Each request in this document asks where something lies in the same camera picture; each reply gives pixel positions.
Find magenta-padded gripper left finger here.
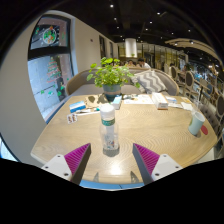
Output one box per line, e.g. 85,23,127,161
40,142,92,186

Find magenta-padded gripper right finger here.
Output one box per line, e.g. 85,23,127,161
132,142,184,186

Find clear plastic water bottle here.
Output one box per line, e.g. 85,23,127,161
99,103,120,156

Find playing cards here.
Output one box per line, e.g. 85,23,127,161
66,113,79,125

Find flat round red coaster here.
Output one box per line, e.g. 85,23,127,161
199,124,210,136

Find blue and white box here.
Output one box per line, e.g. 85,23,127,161
68,100,87,114

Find white paper leaflet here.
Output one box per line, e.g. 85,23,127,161
168,102,184,110

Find blue and white booklet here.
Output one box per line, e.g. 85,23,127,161
165,96,178,104

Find large white leaflet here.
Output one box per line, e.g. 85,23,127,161
123,94,154,105

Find small light blue box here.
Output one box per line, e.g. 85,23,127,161
111,95,123,110

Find grey curved sofa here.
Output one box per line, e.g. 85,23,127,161
65,66,181,98

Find grey white chevron pillow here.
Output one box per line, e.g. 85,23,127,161
131,69,168,94

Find green potted plant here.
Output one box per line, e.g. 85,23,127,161
86,57,141,99

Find white round column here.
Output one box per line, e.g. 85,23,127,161
125,37,138,58

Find window with colourful stickers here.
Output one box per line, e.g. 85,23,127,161
27,14,74,114

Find group of ceiling lights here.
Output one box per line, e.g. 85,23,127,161
106,3,195,45

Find white mug with green handle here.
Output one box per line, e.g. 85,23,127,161
188,110,206,137

